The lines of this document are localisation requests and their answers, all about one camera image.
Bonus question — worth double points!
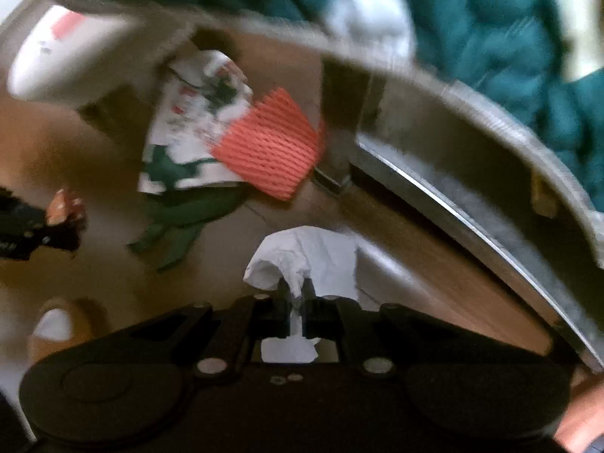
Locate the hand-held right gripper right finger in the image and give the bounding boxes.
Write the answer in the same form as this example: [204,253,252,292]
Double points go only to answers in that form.
[303,278,511,380]

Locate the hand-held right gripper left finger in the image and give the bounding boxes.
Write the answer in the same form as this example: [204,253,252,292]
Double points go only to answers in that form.
[94,277,290,384]

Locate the white tissue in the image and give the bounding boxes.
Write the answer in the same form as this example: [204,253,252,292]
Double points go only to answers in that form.
[243,226,360,364]

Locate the person's left hand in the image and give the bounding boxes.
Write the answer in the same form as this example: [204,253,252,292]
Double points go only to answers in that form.
[46,188,88,227]

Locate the person's white-socked foot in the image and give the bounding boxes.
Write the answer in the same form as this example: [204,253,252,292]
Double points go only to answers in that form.
[35,309,74,341]

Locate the brown slipper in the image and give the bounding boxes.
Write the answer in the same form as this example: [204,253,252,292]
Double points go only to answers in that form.
[26,296,110,366]

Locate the green ribbon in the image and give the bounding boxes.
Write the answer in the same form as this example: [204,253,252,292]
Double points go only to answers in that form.
[126,184,248,273]

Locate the orange foam net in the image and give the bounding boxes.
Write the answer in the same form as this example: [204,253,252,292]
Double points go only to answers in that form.
[210,86,327,201]

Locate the green and white printed bag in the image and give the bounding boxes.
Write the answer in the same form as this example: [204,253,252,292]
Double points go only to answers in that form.
[137,49,253,195]

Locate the white cloth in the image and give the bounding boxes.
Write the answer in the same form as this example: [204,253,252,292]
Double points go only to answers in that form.
[323,0,418,64]

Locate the teal quilt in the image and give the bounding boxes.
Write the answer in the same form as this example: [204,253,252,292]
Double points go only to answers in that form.
[52,0,604,166]

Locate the grey bed frame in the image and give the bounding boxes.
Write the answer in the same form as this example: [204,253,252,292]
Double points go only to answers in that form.
[40,0,604,371]

